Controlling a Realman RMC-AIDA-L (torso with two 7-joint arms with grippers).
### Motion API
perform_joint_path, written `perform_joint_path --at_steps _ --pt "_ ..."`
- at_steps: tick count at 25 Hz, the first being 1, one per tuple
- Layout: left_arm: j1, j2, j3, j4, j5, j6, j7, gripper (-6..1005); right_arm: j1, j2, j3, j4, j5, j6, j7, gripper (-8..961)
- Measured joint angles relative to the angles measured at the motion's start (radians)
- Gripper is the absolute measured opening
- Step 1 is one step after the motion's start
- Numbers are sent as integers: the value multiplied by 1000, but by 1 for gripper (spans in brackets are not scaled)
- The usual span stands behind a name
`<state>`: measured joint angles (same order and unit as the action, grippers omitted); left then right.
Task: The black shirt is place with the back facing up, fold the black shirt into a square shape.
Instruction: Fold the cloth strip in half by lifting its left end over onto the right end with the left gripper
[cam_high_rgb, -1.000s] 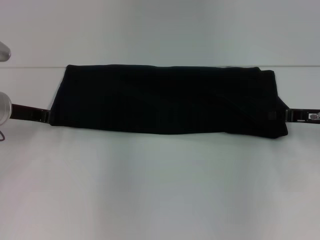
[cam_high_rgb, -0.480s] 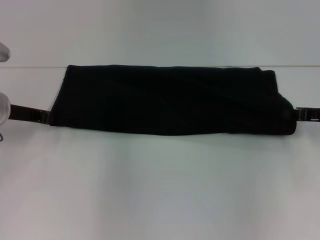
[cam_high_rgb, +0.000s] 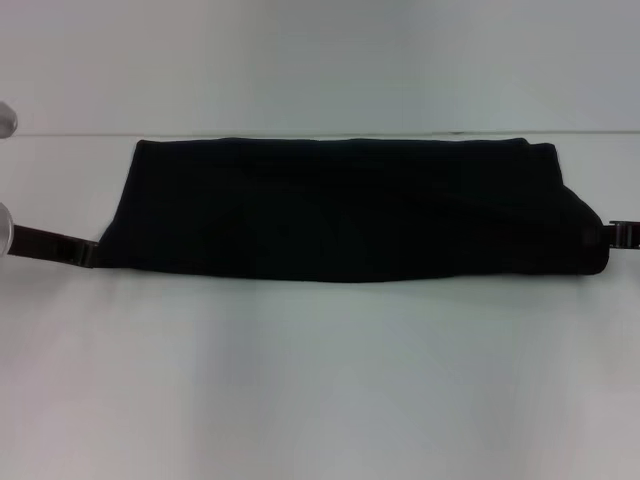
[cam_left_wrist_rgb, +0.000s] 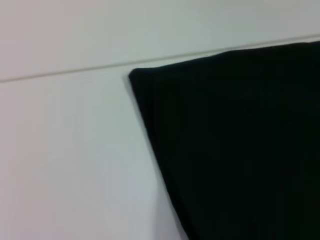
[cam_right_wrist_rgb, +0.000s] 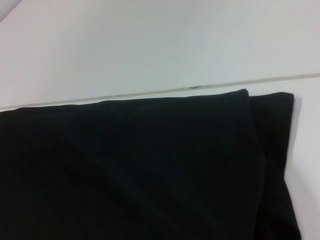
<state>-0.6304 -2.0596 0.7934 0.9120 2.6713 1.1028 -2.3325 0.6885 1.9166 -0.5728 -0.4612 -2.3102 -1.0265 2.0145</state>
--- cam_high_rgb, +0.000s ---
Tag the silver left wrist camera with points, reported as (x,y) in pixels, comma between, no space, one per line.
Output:
(6,120)

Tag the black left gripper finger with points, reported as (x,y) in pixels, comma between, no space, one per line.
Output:
(89,255)

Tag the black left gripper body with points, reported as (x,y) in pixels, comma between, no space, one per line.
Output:
(45,242)

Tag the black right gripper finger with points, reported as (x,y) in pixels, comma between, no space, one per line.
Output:
(611,235)

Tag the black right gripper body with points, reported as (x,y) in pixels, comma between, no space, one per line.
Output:
(629,234)

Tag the black t-shirt with white print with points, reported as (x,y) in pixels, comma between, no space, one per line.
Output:
(350,215)

